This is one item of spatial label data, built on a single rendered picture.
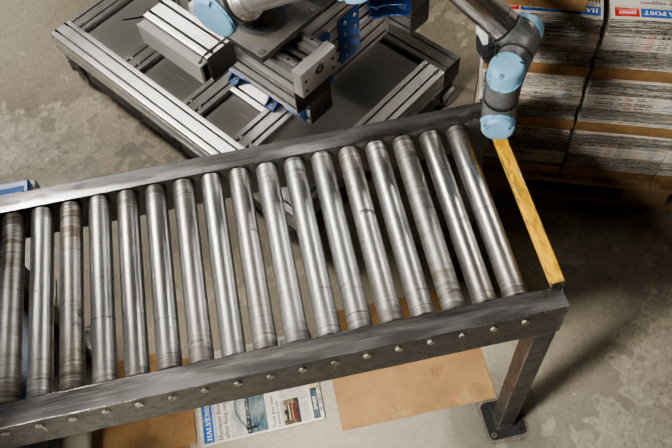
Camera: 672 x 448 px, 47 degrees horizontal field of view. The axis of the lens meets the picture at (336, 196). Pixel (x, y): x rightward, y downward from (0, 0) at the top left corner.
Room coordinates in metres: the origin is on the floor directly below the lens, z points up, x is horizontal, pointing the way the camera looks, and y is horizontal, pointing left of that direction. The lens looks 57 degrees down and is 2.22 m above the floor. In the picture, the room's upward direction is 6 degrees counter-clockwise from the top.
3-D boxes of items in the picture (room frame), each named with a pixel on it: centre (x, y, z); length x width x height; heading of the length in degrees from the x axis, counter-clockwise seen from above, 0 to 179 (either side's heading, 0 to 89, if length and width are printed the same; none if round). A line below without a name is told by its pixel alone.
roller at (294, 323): (0.82, 0.13, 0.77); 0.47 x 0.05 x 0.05; 6
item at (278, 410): (0.80, 0.30, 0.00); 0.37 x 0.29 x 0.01; 96
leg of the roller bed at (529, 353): (0.62, -0.41, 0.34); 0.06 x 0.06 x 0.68; 6
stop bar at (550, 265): (0.86, -0.40, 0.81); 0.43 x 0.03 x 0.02; 6
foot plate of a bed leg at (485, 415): (0.62, -0.41, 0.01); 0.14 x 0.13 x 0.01; 6
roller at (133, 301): (0.79, 0.45, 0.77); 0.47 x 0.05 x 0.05; 6
